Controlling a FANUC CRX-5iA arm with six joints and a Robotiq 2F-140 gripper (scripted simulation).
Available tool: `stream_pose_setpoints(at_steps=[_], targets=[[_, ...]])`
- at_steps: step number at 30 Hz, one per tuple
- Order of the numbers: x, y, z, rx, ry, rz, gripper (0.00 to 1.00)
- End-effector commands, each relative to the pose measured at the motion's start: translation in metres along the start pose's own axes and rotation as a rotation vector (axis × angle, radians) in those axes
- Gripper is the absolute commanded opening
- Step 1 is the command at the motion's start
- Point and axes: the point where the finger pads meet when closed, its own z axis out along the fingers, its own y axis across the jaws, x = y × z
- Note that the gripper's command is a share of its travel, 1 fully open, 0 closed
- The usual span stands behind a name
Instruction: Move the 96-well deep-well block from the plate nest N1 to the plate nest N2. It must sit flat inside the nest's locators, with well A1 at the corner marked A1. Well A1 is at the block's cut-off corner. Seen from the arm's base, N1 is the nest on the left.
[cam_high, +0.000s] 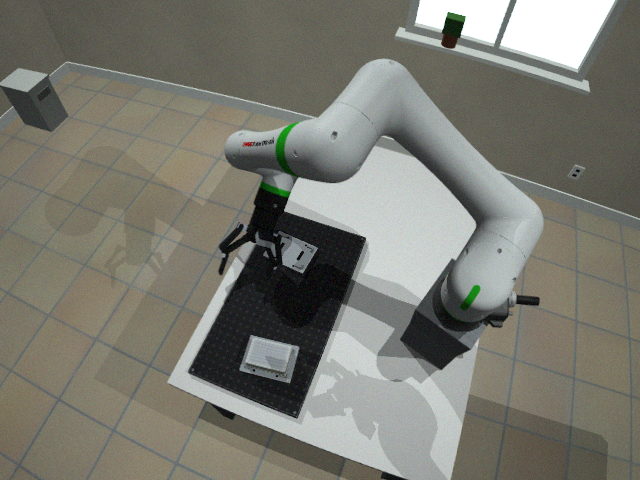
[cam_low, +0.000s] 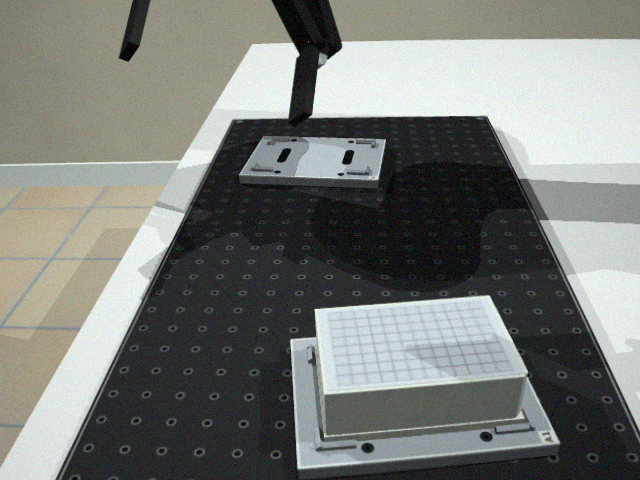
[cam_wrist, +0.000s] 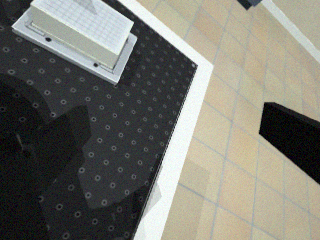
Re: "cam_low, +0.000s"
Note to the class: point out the white rectangular block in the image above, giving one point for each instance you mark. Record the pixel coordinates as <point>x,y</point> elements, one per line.
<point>416,368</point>

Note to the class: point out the black perforated breadboard plate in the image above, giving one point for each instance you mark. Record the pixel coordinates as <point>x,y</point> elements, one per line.
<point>201,386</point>

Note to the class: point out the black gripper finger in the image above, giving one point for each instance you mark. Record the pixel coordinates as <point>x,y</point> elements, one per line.
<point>134,29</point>
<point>299,18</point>

